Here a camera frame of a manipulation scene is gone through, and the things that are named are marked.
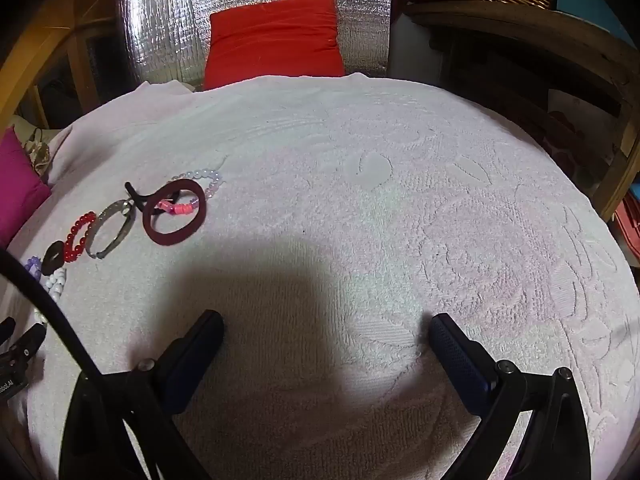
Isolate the red pillow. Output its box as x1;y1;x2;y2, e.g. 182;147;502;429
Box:
202;0;346;91

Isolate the black scrunchie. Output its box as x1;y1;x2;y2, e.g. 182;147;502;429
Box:
41;241;67;276

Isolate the clear bead bracelet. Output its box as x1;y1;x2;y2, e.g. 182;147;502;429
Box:
169;167;222;201

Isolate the patterned beige cloth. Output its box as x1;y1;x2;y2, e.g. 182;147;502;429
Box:
22;140;51;176

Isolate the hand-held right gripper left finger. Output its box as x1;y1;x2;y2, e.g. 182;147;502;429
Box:
60;310;224;480

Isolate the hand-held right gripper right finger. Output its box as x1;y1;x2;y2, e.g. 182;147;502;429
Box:
430;313;592;480

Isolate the silver bangle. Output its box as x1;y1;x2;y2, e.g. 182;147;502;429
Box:
84;199;137;261

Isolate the wooden cabinet frame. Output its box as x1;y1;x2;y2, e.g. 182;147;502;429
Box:
0;0;141;131

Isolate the magenta pillow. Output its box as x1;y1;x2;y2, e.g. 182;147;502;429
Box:
0;127;53;248

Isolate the red bead bracelet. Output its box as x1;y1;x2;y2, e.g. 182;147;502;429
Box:
63;211;97;264

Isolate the thin black hair tie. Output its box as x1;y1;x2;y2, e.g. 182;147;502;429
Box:
124;181;188;216

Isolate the white bead bracelet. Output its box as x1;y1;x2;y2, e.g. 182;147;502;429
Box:
32;267;68;328

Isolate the pink bead bracelet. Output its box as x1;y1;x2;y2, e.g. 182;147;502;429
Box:
155;199;201;217

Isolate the silver insulation sheet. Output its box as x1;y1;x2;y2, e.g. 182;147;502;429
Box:
117;0;393;86

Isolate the dark wooden shelf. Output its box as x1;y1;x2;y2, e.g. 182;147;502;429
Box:
400;0;640;221

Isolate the black cable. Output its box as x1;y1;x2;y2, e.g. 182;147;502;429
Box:
0;249;166;480

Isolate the maroon hair tie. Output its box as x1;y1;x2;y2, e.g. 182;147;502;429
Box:
142;179;207;247

